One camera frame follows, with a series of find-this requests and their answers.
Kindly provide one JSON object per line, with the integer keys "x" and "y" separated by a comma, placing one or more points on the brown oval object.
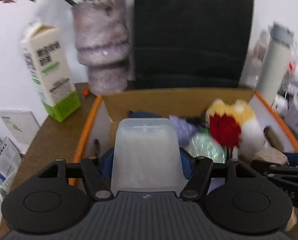
{"x": 273, "y": 138}

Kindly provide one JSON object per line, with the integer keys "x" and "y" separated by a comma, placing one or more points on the clear plastic water bottle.
{"x": 257, "y": 60}

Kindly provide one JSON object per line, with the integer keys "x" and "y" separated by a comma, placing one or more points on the purple ceramic vase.
{"x": 101, "y": 47}

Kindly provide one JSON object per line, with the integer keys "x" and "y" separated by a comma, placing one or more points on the yellow white plush sheep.
{"x": 250, "y": 132}

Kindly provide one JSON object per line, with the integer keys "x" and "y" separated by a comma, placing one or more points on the purple fabric pouch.
{"x": 181, "y": 130}

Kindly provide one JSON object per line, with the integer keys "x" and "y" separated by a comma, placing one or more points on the white thermos bottle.
{"x": 273, "y": 65}

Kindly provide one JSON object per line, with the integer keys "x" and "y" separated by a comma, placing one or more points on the small orange object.
{"x": 85, "y": 91}

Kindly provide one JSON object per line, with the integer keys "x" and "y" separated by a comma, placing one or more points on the white charger cube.
{"x": 280, "y": 104}

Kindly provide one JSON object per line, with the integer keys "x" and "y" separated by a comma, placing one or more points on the red artificial rose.
{"x": 225, "y": 130}

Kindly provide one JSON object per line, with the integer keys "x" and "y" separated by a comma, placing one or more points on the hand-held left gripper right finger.
{"x": 187, "y": 162}

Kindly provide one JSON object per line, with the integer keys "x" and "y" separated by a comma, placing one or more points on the wooden desktop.
{"x": 56, "y": 140}

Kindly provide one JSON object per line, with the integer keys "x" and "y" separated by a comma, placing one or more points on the white green milk carton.
{"x": 51, "y": 72}

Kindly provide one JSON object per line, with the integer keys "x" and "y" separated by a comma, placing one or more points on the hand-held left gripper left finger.
{"x": 106, "y": 162}

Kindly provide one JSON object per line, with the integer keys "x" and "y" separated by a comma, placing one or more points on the blue white carton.
{"x": 1, "y": 155}

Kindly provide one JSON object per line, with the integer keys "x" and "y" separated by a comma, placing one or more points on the translucent plastic box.
{"x": 146, "y": 155}

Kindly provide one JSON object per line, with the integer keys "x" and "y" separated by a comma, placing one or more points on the iridescent bubble wrap bag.
{"x": 206, "y": 147}

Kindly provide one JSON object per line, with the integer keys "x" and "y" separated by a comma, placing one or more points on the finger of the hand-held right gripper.
{"x": 296, "y": 158}
{"x": 276, "y": 170}

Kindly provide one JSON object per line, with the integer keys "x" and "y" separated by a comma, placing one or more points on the white booklet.
{"x": 18, "y": 126}

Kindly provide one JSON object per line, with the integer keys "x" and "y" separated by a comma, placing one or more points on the dark blue glasses case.
{"x": 141, "y": 114}

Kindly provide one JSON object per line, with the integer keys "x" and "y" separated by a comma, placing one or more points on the red cardboard box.
{"x": 176, "y": 102}

